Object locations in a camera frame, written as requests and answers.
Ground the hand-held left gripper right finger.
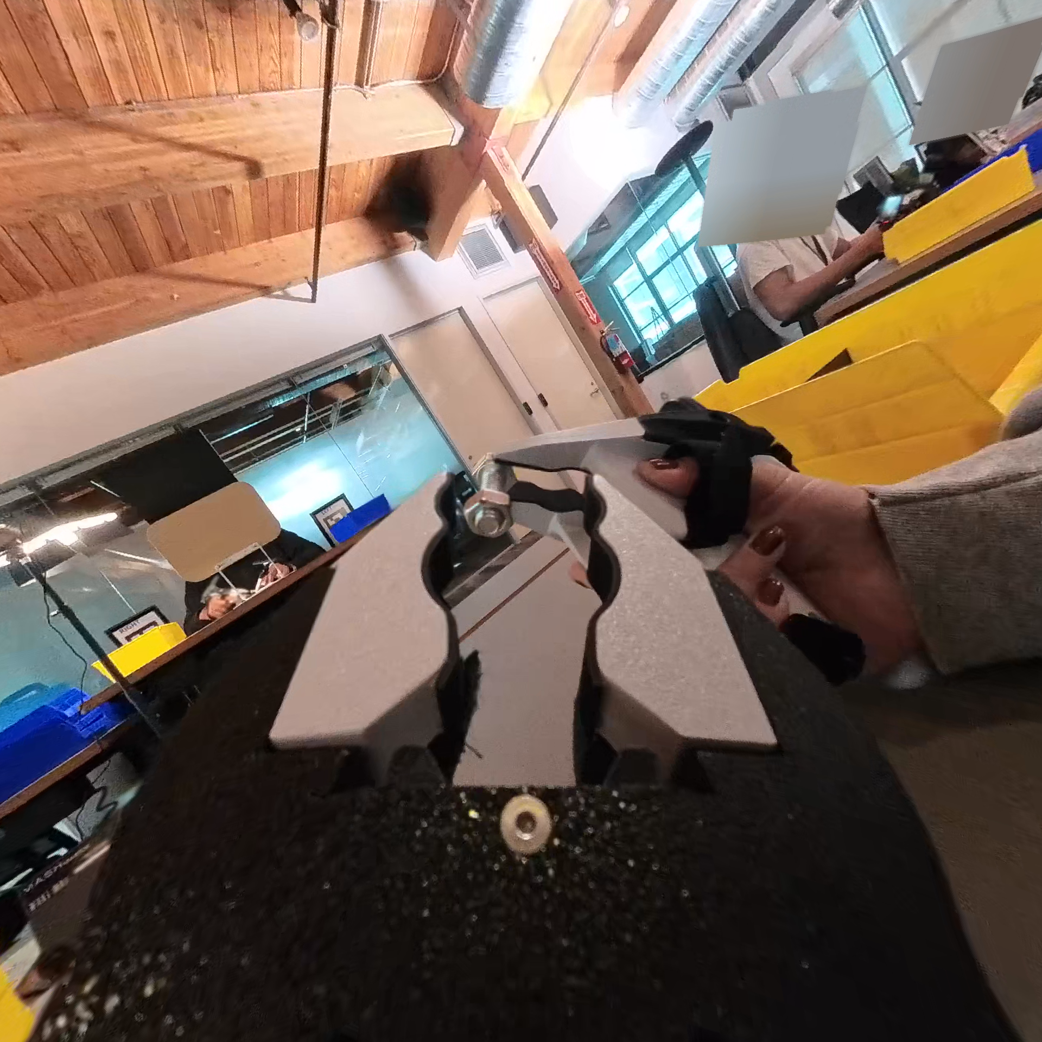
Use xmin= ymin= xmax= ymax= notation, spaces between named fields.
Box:
xmin=575 ymin=474 xmax=780 ymax=788

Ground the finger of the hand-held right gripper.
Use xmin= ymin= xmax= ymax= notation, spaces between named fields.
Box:
xmin=487 ymin=419 xmax=703 ymax=542
xmin=509 ymin=480 xmax=594 ymax=567

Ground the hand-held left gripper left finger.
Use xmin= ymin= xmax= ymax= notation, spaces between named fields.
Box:
xmin=269 ymin=472 xmax=483 ymax=788

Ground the large yellow plastic bin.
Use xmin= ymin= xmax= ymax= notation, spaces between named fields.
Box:
xmin=692 ymin=218 xmax=1042 ymax=490

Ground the person's right hand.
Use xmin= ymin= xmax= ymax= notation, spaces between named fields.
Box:
xmin=635 ymin=454 xmax=925 ymax=678

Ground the white cabinet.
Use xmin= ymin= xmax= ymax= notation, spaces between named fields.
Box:
xmin=635 ymin=342 xmax=726 ymax=400

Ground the white door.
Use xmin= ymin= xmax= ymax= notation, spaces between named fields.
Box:
xmin=480 ymin=277 xmax=620 ymax=433

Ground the black office chair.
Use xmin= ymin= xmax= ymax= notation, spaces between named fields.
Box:
xmin=694 ymin=277 xmax=783 ymax=384

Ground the blue plastic bin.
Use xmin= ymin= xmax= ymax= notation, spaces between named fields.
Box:
xmin=0 ymin=684 xmax=135 ymax=803
xmin=329 ymin=495 xmax=393 ymax=545

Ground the large paned window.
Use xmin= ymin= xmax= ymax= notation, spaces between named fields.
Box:
xmin=570 ymin=150 xmax=742 ymax=379

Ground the small yellow plastic bin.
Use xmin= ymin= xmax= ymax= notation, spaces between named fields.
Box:
xmin=91 ymin=622 xmax=188 ymax=683
xmin=881 ymin=145 xmax=1037 ymax=264

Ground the black round lamp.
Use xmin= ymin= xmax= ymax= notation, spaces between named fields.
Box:
xmin=655 ymin=120 xmax=716 ymax=177

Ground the black ceiling pipe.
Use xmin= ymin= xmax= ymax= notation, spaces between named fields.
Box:
xmin=252 ymin=0 xmax=341 ymax=304

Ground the black box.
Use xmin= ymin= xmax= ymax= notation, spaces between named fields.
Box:
xmin=0 ymin=838 xmax=115 ymax=957

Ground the yellow plastic piece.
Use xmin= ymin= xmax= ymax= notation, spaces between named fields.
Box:
xmin=0 ymin=967 xmax=35 ymax=1042

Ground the wooden support post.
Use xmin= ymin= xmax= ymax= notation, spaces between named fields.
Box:
xmin=480 ymin=138 xmax=656 ymax=416

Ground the white wall vent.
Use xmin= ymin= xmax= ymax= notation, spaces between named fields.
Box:
xmin=458 ymin=224 xmax=510 ymax=278

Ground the silver air duct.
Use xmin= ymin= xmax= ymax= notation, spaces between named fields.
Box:
xmin=460 ymin=0 xmax=563 ymax=111
xmin=622 ymin=0 xmax=815 ymax=131

